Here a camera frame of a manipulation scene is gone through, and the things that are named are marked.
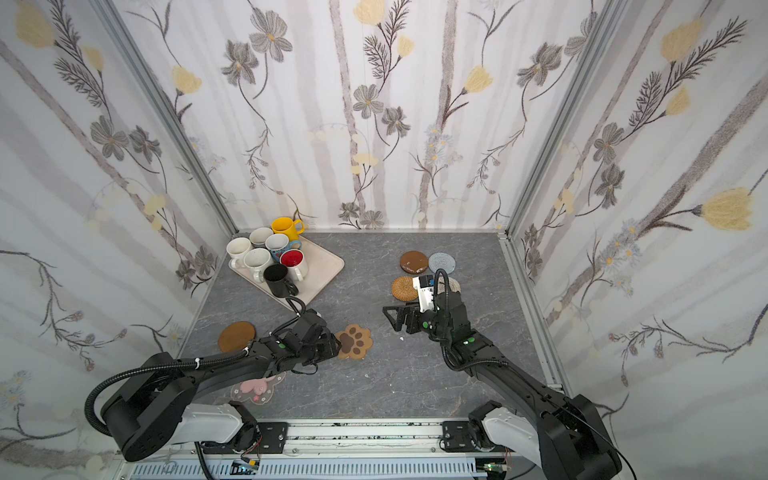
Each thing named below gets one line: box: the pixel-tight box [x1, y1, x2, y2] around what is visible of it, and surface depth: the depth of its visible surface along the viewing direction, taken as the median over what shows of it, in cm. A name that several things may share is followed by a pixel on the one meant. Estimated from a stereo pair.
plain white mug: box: [226, 237, 253, 269], surface depth 104 cm
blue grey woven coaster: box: [428, 252, 456, 274], surface depth 113 cm
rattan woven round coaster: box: [391, 276, 418, 302], surface depth 106 cm
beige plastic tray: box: [292, 236, 345, 304], surface depth 111 cm
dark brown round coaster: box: [400, 250, 428, 275], surface depth 113 cm
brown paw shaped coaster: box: [337, 324, 373, 360], surface depth 92 cm
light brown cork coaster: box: [218, 321, 256, 353], surface depth 94 cm
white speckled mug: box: [243, 248, 272, 283], surface depth 103 cm
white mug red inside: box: [280, 249, 309, 281], surface depth 103 cm
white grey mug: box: [249, 227, 274, 248], surface depth 111 cm
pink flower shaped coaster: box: [230, 372, 287, 405], surface depth 83 cm
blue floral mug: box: [265, 233, 302, 263], surface depth 106 cm
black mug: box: [264, 264, 299, 298], surface depth 100 cm
